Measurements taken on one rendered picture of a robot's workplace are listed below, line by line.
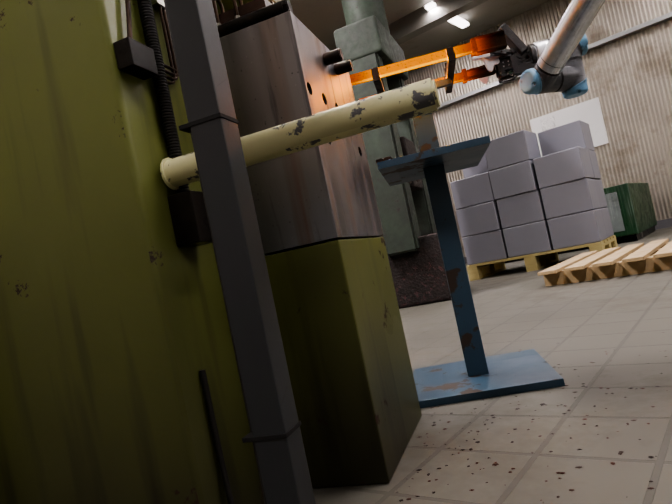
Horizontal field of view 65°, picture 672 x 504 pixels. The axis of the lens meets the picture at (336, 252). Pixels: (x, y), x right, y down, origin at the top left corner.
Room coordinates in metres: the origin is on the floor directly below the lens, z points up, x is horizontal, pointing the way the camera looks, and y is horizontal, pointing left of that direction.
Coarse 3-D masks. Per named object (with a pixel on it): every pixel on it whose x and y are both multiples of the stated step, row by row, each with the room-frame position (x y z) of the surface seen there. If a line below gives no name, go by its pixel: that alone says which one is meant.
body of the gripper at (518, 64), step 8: (528, 48) 1.64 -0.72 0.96; (504, 56) 1.62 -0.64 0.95; (512, 56) 1.62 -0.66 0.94; (520, 56) 1.63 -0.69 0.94; (528, 56) 1.64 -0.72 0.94; (536, 56) 1.61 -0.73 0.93; (504, 64) 1.64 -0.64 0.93; (512, 64) 1.62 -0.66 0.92; (520, 64) 1.64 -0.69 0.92; (528, 64) 1.63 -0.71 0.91; (496, 72) 1.69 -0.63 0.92; (504, 72) 1.63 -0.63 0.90; (512, 72) 1.64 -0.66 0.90; (520, 72) 1.64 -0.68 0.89; (504, 80) 1.68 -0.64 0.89
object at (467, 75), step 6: (480, 66) 1.66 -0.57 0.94; (462, 72) 1.66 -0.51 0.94; (468, 72) 1.67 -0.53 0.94; (474, 72) 1.67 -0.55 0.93; (480, 72) 1.67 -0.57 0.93; (486, 72) 1.66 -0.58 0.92; (492, 72) 1.65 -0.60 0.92; (438, 78) 1.68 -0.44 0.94; (456, 78) 1.67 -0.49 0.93; (462, 78) 1.67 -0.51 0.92; (468, 78) 1.66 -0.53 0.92; (474, 78) 1.68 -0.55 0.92
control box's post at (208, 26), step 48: (192, 0) 0.56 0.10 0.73; (192, 48) 0.57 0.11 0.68; (192, 96) 0.57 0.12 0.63; (240, 144) 0.60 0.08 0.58; (240, 192) 0.57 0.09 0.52; (240, 240) 0.56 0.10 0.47; (240, 288) 0.57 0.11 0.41; (240, 336) 0.57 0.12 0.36; (288, 384) 0.59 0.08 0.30; (288, 480) 0.56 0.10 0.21
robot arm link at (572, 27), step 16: (576, 0) 1.37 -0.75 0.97; (592, 0) 1.34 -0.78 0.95; (576, 16) 1.38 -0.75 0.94; (592, 16) 1.38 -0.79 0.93; (560, 32) 1.44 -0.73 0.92; (576, 32) 1.41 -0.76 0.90; (560, 48) 1.46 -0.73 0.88; (544, 64) 1.51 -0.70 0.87; (560, 64) 1.50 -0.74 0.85; (528, 80) 1.56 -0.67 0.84; (544, 80) 1.54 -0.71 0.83; (560, 80) 1.57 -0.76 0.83
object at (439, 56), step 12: (480, 36) 1.42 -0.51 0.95; (492, 36) 1.43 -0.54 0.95; (504, 36) 1.42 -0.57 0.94; (456, 48) 1.43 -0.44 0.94; (468, 48) 1.43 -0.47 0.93; (480, 48) 1.43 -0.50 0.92; (492, 48) 1.42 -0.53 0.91; (504, 48) 1.44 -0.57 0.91; (408, 60) 1.46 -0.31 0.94; (420, 60) 1.45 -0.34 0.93; (432, 60) 1.45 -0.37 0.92; (444, 60) 1.46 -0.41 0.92; (360, 72) 1.48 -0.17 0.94; (384, 72) 1.47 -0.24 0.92; (396, 72) 1.48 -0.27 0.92
